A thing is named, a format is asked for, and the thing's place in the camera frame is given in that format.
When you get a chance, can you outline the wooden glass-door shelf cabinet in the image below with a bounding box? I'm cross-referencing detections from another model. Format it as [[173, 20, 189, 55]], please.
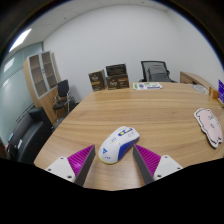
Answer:
[[23, 50, 63, 124]]

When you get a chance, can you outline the white blue yellow computer mouse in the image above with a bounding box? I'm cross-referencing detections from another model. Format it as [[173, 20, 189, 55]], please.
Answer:
[[97, 125, 141, 165]]

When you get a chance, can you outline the pink pig-shaped mouse pad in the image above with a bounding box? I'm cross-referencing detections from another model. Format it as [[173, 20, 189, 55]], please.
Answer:
[[193, 107, 224, 149]]

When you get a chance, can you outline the wooden side desk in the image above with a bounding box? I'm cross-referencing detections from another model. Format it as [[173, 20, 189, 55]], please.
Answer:
[[179, 70, 214, 94]]

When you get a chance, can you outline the tall brown cardboard box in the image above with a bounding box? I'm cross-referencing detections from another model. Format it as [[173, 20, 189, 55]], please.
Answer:
[[88, 69, 108, 92]]

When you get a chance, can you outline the purple product box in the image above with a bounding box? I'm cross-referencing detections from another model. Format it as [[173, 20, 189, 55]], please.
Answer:
[[217, 78, 224, 105]]

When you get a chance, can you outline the black leather sofa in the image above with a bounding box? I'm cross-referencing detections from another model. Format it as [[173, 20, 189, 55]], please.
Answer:
[[6, 106, 54, 166]]

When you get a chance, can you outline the black visitor chair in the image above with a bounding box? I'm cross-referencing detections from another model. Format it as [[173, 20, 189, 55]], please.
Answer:
[[52, 79, 76, 118]]

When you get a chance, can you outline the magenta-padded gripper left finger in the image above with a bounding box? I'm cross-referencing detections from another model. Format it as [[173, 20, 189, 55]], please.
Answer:
[[44, 144, 97, 187]]

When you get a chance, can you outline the black mesh office chair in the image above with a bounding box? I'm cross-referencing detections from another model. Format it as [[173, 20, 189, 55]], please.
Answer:
[[138, 60, 178, 83]]

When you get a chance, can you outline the white printed sheet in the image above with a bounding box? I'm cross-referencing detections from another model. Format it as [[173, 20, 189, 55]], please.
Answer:
[[132, 81, 164, 91]]

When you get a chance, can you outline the ceiling light panel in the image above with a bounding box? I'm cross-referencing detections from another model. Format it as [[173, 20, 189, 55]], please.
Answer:
[[8, 28, 33, 53]]

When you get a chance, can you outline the grey round mouse pad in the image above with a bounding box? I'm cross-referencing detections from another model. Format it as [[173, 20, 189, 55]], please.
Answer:
[[191, 83, 210, 94]]

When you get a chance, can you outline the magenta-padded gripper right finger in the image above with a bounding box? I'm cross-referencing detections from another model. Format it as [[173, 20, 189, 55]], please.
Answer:
[[132, 144, 184, 185]]

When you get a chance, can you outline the dark flat cardboard box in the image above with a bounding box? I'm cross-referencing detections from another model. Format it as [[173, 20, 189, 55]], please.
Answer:
[[105, 63, 128, 77]]

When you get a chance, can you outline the small brown cardboard box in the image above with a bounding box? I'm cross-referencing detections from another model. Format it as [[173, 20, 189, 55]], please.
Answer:
[[208, 86, 220, 100]]

